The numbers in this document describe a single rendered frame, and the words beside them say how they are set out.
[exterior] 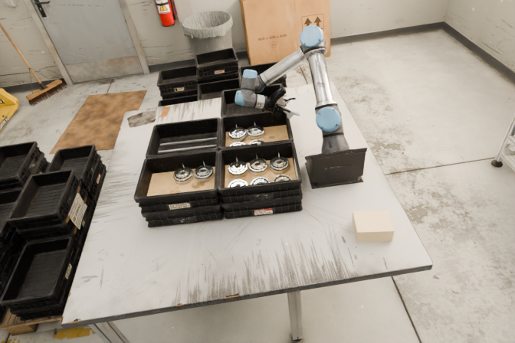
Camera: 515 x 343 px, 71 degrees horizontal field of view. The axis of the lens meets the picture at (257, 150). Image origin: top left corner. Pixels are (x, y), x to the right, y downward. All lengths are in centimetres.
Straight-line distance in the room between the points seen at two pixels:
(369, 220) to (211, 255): 74
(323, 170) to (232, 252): 61
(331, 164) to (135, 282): 108
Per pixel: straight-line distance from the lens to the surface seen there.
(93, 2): 479
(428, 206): 293
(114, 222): 207
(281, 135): 210
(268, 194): 173
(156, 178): 201
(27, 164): 309
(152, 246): 188
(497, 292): 266
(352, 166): 191
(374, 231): 171
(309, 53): 187
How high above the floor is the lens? 213
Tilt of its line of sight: 40 degrees down
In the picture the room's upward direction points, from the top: 8 degrees counter-clockwise
